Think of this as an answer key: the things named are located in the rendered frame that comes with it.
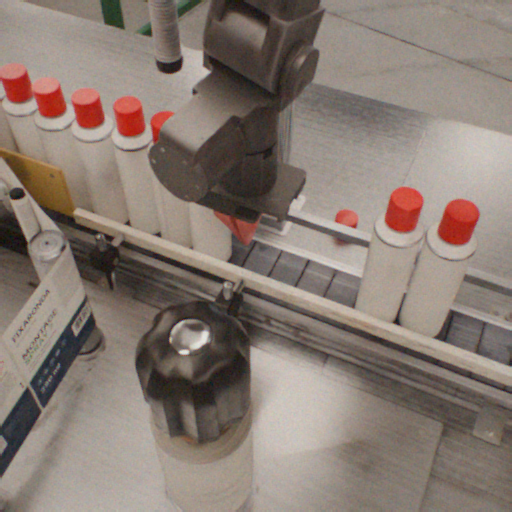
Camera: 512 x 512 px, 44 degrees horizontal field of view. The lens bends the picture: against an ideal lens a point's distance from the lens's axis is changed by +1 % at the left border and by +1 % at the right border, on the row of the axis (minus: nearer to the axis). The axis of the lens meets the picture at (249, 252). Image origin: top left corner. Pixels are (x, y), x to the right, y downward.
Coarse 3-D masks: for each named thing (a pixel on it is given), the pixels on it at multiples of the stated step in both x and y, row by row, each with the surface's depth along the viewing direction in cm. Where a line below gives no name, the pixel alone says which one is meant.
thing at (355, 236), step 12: (288, 216) 78; (300, 216) 78; (312, 216) 78; (312, 228) 78; (324, 228) 77; (336, 228) 77; (348, 228) 77; (348, 240) 77; (360, 240) 76; (468, 276) 73; (480, 276) 72; (492, 276) 72; (492, 288) 72; (504, 288) 72
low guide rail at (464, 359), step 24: (96, 216) 84; (144, 240) 82; (192, 264) 81; (216, 264) 79; (264, 288) 78; (288, 288) 77; (336, 312) 75; (360, 312) 75; (384, 336) 74; (408, 336) 73; (456, 360) 72; (480, 360) 71
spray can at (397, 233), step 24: (408, 192) 63; (384, 216) 66; (408, 216) 63; (384, 240) 65; (408, 240) 65; (384, 264) 68; (408, 264) 68; (360, 288) 75; (384, 288) 71; (384, 312) 75
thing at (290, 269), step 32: (64, 224) 89; (128, 224) 88; (160, 256) 84; (256, 256) 84; (288, 256) 84; (320, 288) 81; (352, 288) 81; (320, 320) 79; (448, 320) 78; (480, 320) 78; (416, 352) 75; (480, 352) 75
